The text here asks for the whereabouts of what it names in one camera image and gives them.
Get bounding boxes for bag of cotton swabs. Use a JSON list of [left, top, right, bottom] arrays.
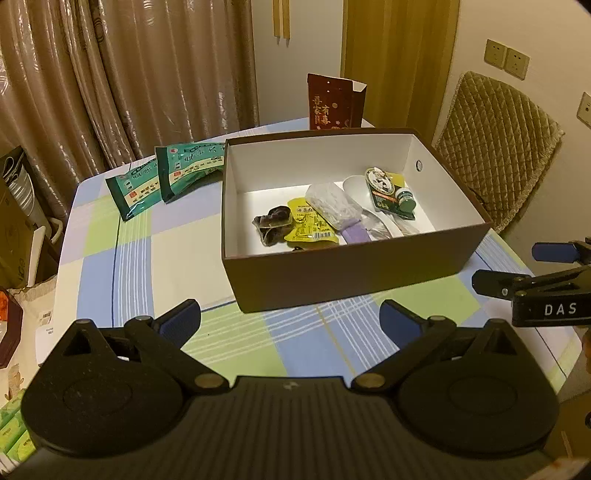
[[363, 210, 420, 240]]

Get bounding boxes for purple cream tube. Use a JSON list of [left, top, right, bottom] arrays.
[[341, 221, 372, 244]]

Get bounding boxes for green carded balm jar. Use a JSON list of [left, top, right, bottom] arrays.
[[365, 167, 417, 220]]

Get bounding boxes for yellow snack packet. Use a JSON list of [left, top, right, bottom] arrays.
[[284, 197, 339, 245]]

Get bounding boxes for dark velvet scrunchie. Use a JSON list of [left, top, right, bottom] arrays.
[[252, 205, 294, 247]]

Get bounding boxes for white rice spoon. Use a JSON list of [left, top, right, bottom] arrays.
[[342, 175, 403, 238]]

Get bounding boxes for clear floss pick box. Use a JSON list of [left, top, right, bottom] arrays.
[[304, 183, 363, 231]]

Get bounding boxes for checked tablecloth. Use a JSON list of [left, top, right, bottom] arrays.
[[52, 117, 583, 393]]

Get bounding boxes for quilted beige chair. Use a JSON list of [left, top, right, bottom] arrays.
[[436, 71, 564, 233]]

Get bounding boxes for green snack packet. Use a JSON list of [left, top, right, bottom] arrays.
[[154, 142, 225, 203], [106, 158, 162, 222]]

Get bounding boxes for cardboard boxes beside table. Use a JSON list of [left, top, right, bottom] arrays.
[[1, 147, 63, 368]]

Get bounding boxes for brown cardboard box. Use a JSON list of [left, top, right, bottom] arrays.
[[221, 128, 492, 313]]

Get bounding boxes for dark red gift bag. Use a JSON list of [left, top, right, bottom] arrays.
[[307, 73, 367, 130]]

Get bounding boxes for yellow wooden door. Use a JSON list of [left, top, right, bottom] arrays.
[[341, 0, 461, 141]]

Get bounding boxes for beige curtain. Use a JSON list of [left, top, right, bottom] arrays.
[[1, 1, 259, 220]]

